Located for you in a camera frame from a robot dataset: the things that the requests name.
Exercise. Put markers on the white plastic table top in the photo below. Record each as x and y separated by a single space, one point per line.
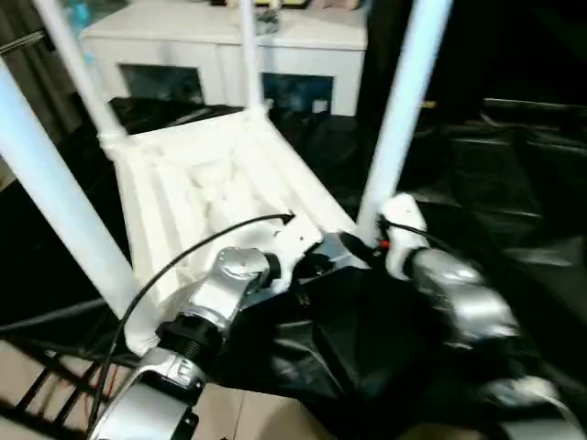
160 192

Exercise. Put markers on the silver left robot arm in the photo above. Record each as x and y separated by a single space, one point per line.
220 293

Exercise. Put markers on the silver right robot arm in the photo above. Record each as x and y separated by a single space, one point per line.
468 302

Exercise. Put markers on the black plastic mat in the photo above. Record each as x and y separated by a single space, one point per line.
481 183

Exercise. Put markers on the small tan label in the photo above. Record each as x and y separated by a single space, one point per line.
426 104

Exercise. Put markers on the dark horizontal bar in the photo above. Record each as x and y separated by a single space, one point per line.
536 105

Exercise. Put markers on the black fabric backdrop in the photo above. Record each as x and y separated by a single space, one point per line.
504 46

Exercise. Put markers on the black bundle in clear bag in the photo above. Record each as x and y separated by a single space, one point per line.
268 20

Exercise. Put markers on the white glass-door cabinet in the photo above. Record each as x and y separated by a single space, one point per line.
183 41

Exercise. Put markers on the grey metal tripod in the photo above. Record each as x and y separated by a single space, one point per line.
27 69

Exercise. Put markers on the teal printed plastic sheet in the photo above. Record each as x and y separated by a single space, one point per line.
78 9

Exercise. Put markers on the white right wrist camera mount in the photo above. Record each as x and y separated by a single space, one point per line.
403 215

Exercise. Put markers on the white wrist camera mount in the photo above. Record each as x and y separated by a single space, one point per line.
403 215
298 234

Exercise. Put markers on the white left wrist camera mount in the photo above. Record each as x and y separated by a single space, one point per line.
298 234

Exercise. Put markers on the black folding table frame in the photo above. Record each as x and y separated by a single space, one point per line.
32 389

